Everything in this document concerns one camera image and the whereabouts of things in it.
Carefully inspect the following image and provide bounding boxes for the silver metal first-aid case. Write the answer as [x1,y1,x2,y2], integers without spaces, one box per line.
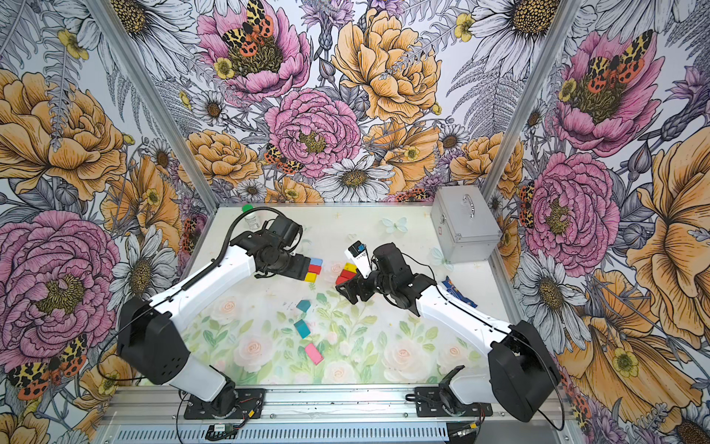
[431,185,501,264]

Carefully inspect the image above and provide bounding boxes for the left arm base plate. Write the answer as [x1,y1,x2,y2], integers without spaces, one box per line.
[183,388,266,420]

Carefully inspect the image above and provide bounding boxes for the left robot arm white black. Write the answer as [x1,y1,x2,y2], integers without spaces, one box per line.
[116,211,312,418]

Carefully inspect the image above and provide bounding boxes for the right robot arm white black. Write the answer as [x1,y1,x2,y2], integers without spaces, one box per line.
[336,242,561,422]

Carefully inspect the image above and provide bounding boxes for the small circuit board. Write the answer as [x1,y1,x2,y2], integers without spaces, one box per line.
[204,424,239,442]

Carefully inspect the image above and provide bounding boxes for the teal block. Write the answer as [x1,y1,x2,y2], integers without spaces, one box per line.
[294,319,311,339]
[297,300,311,313]

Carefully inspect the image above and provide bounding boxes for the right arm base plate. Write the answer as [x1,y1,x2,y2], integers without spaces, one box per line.
[405,386,493,419]

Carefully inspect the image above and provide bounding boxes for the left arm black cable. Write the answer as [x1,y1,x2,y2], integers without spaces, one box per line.
[165,206,290,301]

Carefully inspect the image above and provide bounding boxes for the aluminium front rail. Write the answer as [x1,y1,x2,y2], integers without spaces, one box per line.
[94,385,584,443]

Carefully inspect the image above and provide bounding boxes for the pink block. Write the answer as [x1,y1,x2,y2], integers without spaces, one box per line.
[304,343,324,366]

